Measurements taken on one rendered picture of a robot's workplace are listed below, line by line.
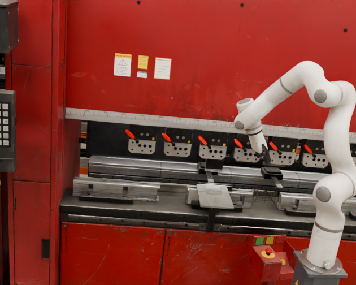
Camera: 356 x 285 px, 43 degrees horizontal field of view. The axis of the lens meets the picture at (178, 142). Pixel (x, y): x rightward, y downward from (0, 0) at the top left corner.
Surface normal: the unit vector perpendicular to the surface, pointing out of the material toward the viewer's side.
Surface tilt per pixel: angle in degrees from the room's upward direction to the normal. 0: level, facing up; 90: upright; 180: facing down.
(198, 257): 90
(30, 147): 90
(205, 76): 90
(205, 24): 90
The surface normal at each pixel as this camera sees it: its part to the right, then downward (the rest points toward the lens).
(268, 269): 0.27, 0.35
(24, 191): 0.05, 0.34
